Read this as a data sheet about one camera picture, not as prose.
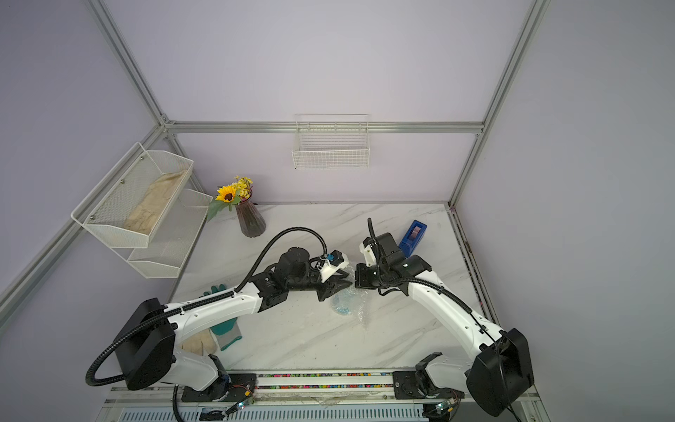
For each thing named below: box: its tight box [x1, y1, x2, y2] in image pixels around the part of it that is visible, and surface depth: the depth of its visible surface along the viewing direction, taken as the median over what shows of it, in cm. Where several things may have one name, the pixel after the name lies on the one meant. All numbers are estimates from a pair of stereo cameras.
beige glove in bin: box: [123, 168, 188, 234], surface depth 81 cm
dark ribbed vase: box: [235, 190, 267, 238], surface depth 106 cm
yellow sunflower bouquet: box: [206, 175, 254, 221], surface depth 93 cm
